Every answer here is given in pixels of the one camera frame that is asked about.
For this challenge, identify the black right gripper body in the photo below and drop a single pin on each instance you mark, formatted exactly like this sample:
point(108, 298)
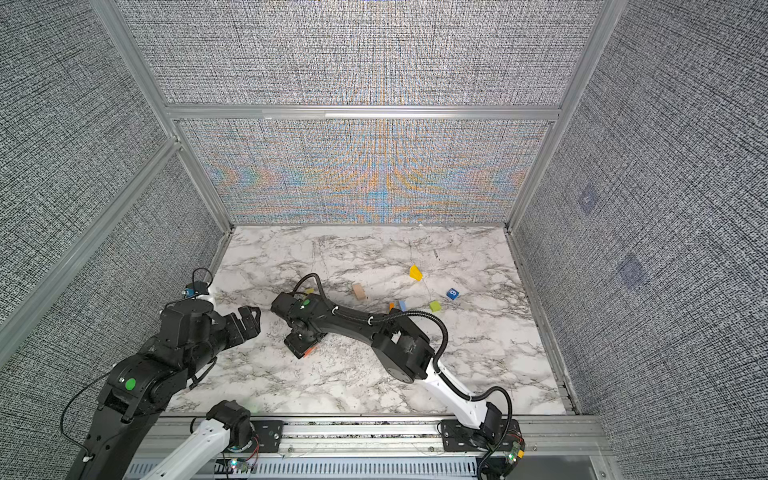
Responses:
point(297, 343)

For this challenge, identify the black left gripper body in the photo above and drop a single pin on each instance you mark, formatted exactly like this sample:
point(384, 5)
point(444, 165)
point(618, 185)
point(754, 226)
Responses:
point(234, 332)

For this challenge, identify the long natural wood block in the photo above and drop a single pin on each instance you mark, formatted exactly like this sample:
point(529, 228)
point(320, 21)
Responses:
point(359, 292)

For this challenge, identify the yellow wooden wedge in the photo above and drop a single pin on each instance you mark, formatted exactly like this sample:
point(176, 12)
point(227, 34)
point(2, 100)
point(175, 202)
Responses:
point(415, 273)

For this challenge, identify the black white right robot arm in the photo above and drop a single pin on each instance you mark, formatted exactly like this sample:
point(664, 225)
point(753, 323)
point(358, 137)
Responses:
point(409, 345)

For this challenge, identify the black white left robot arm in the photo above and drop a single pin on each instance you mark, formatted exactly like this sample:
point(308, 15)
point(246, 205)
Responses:
point(139, 388)

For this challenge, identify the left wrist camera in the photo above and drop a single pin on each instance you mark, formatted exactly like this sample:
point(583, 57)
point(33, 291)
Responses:
point(197, 290)

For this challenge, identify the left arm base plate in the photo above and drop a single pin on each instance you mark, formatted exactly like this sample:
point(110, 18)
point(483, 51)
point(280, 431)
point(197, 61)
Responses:
point(266, 437)

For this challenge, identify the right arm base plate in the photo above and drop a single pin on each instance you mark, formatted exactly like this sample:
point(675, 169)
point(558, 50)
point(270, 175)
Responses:
point(458, 438)

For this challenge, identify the aluminium front rail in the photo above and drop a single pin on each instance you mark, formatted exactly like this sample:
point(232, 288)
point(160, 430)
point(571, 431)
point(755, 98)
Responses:
point(417, 436)

